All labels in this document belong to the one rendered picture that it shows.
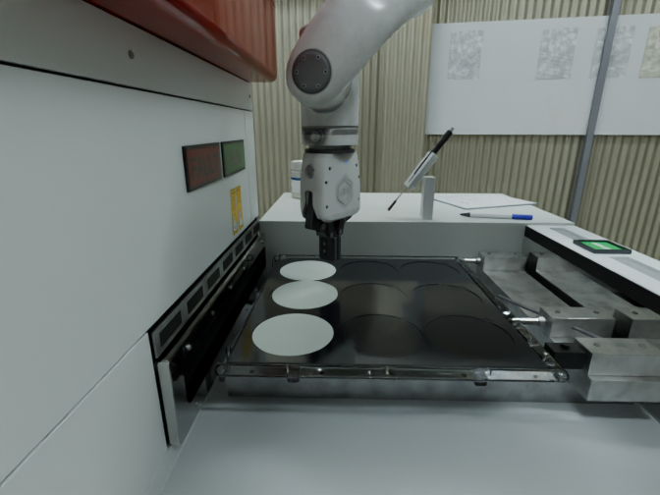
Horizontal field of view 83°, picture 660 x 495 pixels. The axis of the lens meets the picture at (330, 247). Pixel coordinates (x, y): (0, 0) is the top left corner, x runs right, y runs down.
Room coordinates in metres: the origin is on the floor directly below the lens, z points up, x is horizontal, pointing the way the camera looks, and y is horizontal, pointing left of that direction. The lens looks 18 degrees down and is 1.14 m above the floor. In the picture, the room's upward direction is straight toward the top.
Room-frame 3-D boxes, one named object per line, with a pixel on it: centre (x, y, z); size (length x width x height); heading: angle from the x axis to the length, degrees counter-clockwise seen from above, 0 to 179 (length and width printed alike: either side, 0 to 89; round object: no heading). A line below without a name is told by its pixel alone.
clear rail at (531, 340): (0.51, -0.25, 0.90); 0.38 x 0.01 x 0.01; 178
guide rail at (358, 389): (0.39, -0.12, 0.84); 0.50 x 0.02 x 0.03; 88
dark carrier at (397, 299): (0.52, -0.07, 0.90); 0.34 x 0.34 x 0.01; 88
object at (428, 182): (0.76, -0.18, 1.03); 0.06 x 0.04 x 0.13; 88
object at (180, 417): (0.51, 0.15, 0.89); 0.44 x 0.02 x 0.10; 178
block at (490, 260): (0.69, -0.34, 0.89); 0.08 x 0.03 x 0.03; 88
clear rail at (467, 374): (0.34, -0.06, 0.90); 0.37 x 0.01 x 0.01; 88
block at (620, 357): (0.37, -0.33, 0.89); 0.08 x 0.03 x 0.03; 88
